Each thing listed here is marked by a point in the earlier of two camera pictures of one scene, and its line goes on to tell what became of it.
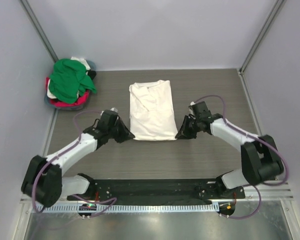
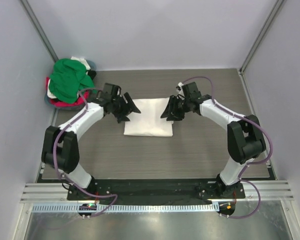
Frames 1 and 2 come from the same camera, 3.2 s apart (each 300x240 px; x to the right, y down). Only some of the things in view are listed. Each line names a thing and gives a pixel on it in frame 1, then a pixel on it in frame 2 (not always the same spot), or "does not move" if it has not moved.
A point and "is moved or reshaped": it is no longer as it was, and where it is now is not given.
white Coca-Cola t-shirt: x=152 y=117 is moved or reshaped
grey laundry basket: x=93 y=67 does not move
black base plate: x=159 y=191 does not move
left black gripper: x=126 y=134 -> x=122 y=117
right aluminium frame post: x=275 y=10 does not move
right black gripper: x=184 y=133 -> x=171 y=111
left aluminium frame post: x=35 y=22 does not move
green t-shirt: x=70 y=81 does not move
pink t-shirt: x=80 y=100 does not move
